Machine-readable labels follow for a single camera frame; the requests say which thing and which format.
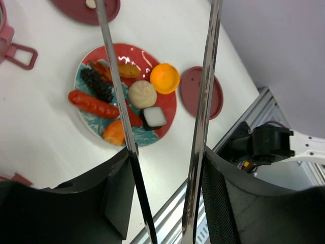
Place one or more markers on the salmon piece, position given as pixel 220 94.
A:
pixel 114 133

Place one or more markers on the orange half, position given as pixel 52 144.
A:
pixel 165 78

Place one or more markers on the white sushi roll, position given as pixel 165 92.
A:
pixel 153 118

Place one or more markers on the black spiky sea cucumber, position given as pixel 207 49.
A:
pixel 101 89

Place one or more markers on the red and teal plate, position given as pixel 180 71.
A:
pixel 125 53

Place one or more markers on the dark red lid far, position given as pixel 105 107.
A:
pixel 85 11

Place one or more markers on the steel serving tongs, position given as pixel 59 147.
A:
pixel 190 212

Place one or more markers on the red sausage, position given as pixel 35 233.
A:
pixel 92 105

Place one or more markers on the dark red lid near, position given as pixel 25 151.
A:
pixel 190 89

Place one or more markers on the fried orange piece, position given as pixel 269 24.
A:
pixel 128 71

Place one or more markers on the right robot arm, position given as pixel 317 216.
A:
pixel 268 144

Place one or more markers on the dark red lid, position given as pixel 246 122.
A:
pixel 190 89
pixel 85 11

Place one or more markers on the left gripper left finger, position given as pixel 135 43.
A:
pixel 94 207

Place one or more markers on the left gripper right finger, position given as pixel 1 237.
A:
pixel 241 208

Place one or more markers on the pink steel bowl far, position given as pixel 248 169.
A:
pixel 9 48

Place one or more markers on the steamed bun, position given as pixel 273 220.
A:
pixel 142 94

